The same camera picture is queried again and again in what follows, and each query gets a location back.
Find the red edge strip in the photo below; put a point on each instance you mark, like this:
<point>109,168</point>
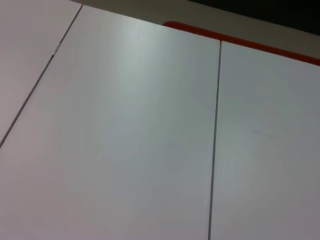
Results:
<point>225,35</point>

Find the black panel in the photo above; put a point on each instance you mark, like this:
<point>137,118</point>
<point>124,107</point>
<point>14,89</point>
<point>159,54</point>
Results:
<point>275,12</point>

